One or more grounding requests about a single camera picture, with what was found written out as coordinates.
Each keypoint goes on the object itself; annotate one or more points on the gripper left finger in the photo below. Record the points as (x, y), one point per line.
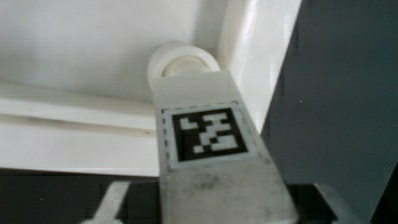
(105, 215)

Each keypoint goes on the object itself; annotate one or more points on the white table leg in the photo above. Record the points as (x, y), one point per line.
(220, 185)

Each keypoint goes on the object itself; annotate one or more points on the white square tabletop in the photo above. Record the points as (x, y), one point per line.
(76, 119)

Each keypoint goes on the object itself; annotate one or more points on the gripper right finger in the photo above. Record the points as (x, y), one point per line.
(343, 212)

